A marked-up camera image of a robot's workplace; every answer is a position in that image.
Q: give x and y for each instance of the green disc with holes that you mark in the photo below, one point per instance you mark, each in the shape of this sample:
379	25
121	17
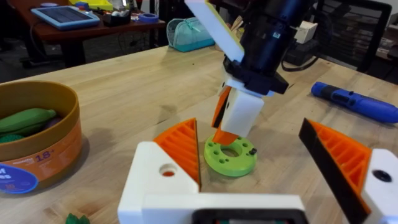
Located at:
228	165

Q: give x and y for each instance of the white orange left gripper left finger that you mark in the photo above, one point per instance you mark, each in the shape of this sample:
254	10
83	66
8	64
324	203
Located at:
146	174

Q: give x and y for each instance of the black box with small items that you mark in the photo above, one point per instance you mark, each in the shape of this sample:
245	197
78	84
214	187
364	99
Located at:
116	18

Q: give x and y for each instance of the small black screw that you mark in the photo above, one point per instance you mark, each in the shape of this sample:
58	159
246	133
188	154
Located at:
252	151

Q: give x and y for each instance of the blue electric screwdriver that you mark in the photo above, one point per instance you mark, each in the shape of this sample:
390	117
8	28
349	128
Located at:
357	101

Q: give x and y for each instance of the orange tub with toys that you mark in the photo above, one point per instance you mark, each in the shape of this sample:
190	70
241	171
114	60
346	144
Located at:
46	155

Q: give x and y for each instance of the blue framed tablet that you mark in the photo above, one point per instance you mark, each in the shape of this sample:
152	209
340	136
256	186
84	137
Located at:
65	16

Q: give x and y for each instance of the blue tape roll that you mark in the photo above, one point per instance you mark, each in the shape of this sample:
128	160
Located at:
148	18

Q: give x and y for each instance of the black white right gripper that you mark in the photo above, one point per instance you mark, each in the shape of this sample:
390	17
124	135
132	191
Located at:
267	40

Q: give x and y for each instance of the white box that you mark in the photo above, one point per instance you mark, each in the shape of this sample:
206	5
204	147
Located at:
306	31

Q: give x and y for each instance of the green toy vegetable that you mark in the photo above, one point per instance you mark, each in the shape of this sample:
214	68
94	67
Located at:
77	219

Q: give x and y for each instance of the yellow box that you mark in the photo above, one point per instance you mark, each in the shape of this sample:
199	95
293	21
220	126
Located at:
93	4

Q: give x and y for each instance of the teal zip bag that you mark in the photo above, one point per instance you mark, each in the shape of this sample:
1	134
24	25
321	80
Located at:
186	35

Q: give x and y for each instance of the flat wrist plate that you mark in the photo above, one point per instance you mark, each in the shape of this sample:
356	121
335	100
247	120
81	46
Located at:
217	29

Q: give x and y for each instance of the brown wooden desk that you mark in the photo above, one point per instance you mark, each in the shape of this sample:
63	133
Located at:
81	32

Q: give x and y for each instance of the white orange left gripper right finger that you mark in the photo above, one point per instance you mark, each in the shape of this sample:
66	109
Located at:
351	165

